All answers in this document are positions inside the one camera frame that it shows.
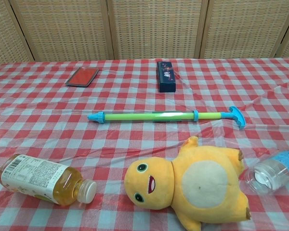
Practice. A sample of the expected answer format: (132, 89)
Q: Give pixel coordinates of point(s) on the clear plastic bottle blue label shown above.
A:
(272, 173)

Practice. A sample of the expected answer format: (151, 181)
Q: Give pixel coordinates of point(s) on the dark blue rectangular box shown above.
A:
(166, 77)

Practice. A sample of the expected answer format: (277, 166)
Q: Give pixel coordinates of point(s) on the yellow plush toy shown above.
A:
(202, 183)

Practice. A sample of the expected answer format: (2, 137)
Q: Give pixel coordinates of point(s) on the tea bottle white cap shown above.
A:
(38, 178)

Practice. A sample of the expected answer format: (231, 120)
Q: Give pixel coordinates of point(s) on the red white checkered tablecloth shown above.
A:
(50, 134)

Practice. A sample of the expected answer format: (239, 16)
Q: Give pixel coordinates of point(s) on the red flat case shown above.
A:
(82, 77)

